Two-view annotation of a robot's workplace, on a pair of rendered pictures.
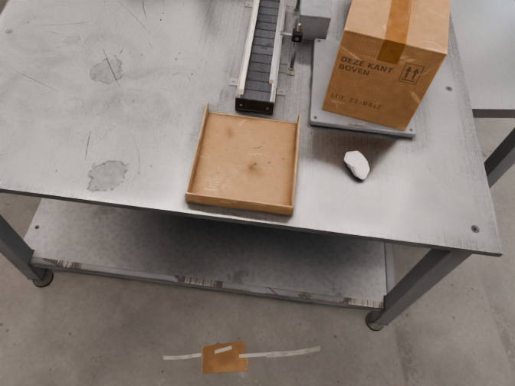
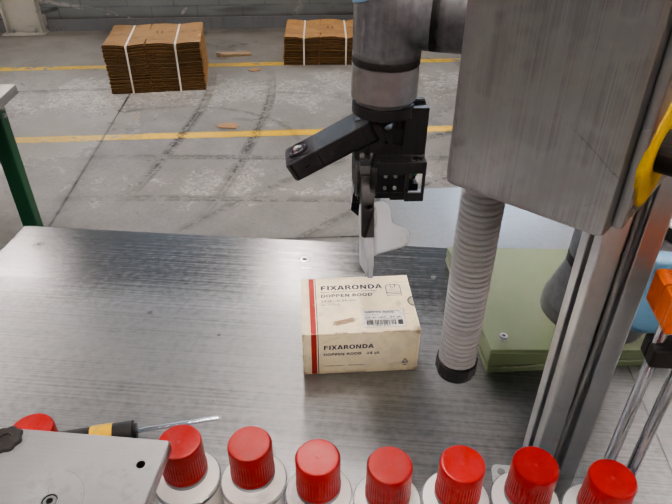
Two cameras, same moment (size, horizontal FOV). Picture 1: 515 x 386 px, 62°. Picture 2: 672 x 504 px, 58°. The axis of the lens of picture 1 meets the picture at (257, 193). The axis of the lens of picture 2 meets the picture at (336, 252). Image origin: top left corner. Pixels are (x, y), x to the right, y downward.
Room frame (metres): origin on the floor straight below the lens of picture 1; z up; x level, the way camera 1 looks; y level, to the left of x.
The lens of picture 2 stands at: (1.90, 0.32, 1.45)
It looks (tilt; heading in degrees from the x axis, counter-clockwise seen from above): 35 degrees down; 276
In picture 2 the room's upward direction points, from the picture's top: straight up
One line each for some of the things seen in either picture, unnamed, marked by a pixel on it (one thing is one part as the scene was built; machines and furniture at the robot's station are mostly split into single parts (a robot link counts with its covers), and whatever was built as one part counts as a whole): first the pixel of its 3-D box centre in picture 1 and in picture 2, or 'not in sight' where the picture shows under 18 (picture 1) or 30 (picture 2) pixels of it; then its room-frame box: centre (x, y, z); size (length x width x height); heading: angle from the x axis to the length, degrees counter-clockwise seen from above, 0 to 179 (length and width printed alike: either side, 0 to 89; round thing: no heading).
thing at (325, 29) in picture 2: not in sight; (325, 40); (2.44, -4.48, 0.11); 0.65 x 0.54 x 0.22; 6
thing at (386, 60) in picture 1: (384, 48); not in sight; (1.00, -0.29, 0.99); 0.30 x 0.24 x 0.27; 171
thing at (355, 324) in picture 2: not in sight; (357, 323); (1.93, -0.34, 0.87); 0.16 x 0.12 x 0.07; 9
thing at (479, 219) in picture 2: not in sight; (470, 273); (1.83, -0.06, 1.18); 0.04 x 0.04 x 0.21
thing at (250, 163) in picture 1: (246, 155); not in sight; (0.67, 0.04, 0.85); 0.30 x 0.26 x 0.04; 0
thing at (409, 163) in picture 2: not in sight; (386, 148); (1.90, -0.35, 1.14); 0.09 x 0.08 x 0.12; 9
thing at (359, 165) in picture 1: (356, 164); not in sight; (0.69, -0.25, 0.85); 0.08 x 0.07 x 0.04; 1
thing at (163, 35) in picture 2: not in sight; (158, 56); (3.55, -3.79, 0.16); 0.65 x 0.54 x 0.32; 14
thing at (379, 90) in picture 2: not in sight; (384, 81); (1.91, -0.35, 1.22); 0.08 x 0.08 x 0.05
